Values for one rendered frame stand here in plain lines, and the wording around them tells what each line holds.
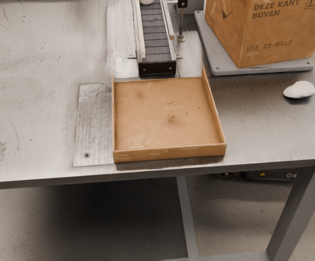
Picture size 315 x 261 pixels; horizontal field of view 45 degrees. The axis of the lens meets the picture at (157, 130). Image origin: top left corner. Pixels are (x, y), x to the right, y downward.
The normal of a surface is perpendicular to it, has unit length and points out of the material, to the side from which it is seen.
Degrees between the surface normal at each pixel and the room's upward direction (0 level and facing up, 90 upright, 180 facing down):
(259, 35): 90
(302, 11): 90
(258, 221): 0
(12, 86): 0
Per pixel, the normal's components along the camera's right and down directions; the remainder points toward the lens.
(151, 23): 0.00, -0.70
